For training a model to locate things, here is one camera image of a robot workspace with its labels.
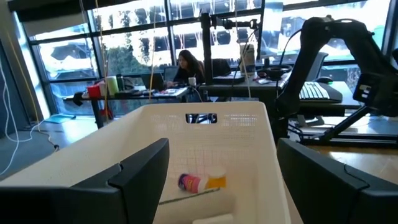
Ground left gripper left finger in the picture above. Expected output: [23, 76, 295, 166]
[0, 138, 170, 224]

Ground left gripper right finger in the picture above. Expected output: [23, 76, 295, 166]
[276, 138, 398, 224]

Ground pink labelled bottle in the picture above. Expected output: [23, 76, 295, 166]
[177, 173, 208, 194]

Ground white plastic basket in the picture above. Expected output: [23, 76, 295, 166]
[0, 101, 293, 224]

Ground teal floor mat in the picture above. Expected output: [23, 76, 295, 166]
[45, 113, 76, 124]

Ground black keyboard pale keys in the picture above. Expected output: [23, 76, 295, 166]
[298, 81, 343, 103]

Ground red cup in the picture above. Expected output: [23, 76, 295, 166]
[86, 84, 102, 100]

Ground black office desk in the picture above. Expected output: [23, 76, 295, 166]
[73, 86, 190, 130]

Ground green cup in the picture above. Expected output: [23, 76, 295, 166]
[106, 75, 120, 96]

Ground black computer mouse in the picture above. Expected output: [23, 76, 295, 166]
[313, 76, 334, 85]

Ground dark bottle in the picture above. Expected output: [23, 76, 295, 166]
[116, 73, 126, 92]

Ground dark laptop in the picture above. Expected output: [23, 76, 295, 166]
[141, 73, 166, 91]

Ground black bowl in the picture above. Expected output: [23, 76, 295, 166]
[266, 64, 293, 81]

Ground person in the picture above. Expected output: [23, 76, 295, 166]
[166, 49, 206, 88]

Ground tall clear jar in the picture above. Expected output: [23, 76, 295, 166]
[239, 43, 256, 74]

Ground black pole stand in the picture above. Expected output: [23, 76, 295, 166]
[200, 12, 261, 86]

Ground black metal table frame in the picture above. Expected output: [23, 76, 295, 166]
[298, 105, 398, 149]

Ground white cable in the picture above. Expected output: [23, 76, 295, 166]
[0, 62, 58, 177]

